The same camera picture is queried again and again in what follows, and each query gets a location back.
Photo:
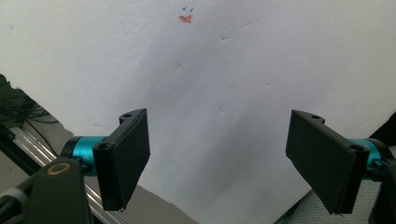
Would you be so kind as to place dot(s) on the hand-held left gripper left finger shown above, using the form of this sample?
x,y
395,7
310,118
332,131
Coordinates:
x,y
124,155

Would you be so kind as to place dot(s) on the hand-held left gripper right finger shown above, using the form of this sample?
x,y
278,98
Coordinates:
x,y
323,155

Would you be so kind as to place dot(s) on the dark object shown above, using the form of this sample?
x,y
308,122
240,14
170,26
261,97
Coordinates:
x,y
389,130

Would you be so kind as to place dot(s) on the aluminium frame rail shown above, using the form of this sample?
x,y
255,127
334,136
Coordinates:
x,y
31,146

